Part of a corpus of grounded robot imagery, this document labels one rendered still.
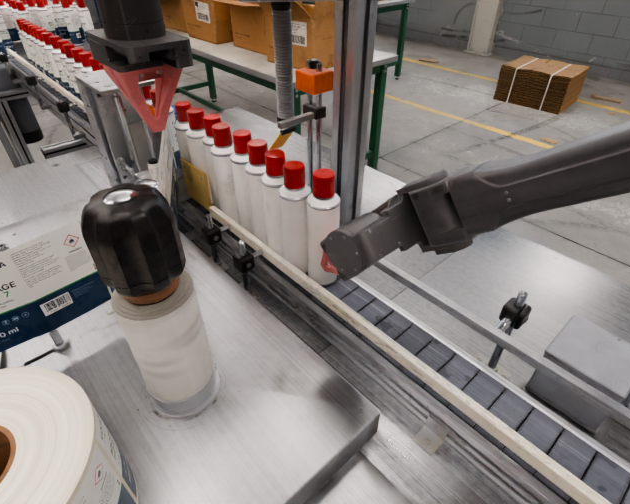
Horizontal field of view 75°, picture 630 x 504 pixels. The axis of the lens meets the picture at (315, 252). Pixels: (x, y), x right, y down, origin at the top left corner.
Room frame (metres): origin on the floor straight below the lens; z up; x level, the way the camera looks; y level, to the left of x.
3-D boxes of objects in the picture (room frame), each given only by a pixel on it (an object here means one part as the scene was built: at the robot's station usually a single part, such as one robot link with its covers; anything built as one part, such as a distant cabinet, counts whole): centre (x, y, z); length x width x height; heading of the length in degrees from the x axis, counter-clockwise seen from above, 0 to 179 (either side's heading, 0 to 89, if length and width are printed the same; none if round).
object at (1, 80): (1.92, 1.41, 0.71); 0.15 x 0.12 x 0.34; 132
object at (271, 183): (0.61, 0.06, 0.98); 0.05 x 0.05 x 0.20
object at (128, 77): (0.47, 0.19, 1.23); 0.07 x 0.07 x 0.09; 43
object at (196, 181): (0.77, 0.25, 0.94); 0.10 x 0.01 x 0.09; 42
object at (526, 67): (4.14, -2.18, 0.16); 0.65 x 0.54 x 0.32; 47
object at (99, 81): (0.81, 0.37, 1.14); 0.14 x 0.11 x 0.01; 42
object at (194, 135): (0.80, 0.23, 0.98); 0.05 x 0.05 x 0.20
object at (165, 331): (0.32, 0.17, 1.03); 0.09 x 0.09 x 0.30
